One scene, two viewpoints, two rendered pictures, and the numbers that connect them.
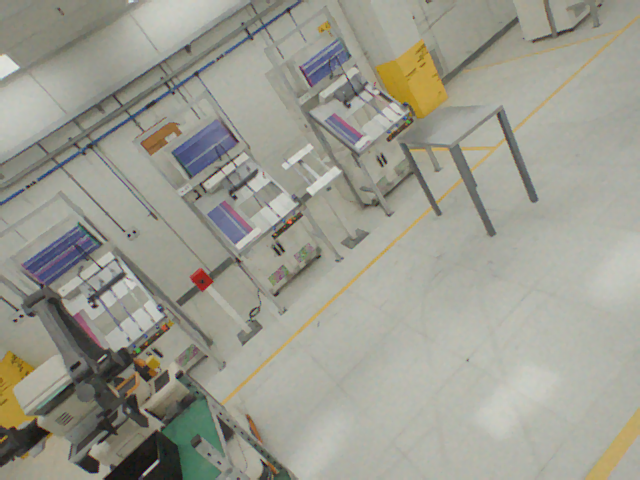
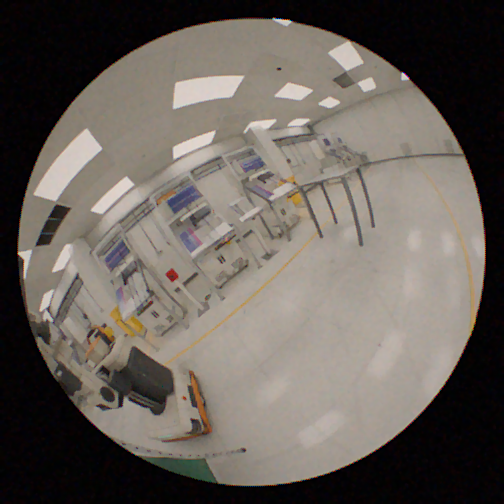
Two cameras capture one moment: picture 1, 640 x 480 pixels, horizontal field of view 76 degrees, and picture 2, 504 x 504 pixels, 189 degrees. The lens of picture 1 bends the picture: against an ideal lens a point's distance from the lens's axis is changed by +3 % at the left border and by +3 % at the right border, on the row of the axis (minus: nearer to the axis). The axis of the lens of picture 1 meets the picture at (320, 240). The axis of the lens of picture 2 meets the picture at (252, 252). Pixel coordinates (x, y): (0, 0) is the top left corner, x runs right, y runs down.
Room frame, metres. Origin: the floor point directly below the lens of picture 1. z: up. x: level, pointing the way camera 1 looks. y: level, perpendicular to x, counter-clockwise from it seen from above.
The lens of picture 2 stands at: (1.51, 0.07, 0.99)
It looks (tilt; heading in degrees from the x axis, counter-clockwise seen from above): 20 degrees down; 356
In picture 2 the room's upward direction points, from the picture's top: 33 degrees counter-clockwise
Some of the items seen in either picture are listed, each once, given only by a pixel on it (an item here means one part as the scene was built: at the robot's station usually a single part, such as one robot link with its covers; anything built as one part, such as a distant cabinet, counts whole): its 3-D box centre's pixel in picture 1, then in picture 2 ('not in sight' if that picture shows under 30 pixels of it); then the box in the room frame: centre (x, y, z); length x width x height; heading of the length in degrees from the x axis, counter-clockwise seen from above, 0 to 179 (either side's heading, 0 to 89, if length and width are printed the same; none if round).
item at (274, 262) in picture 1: (272, 248); (219, 260); (3.93, 0.46, 0.31); 0.70 x 0.65 x 0.62; 104
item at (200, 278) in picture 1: (223, 303); (186, 291); (3.30, 1.04, 0.39); 0.24 x 0.24 x 0.78; 14
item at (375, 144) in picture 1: (364, 139); (273, 201); (4.12, -1.00, 0.65); 1.01 x 0.73 x 1.29; 14
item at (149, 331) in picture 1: (134, 328); (146, 298); (3.40, 1.81, 0.66); 1.01 x 0.73 x 1.31; 14
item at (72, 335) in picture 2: not in sight; (79, 350); (2.74, 5.01, 0.95); 1.36 x 0.82 x 1.90; 14
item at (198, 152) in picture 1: (204, 148); (183, 199); (3.83, 0.37, 1.52); 0.51 x 0.13 x 0.27; 104
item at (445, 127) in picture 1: (464, 168); (339, 205); (2.74, -1.23, 0.40); 0.70 x 0.45 x 0.80; 6
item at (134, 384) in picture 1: (126, 398); (97, 351); (1.94, 1.34, 0.87); 0.23 x 0.15 x 0.11; 104
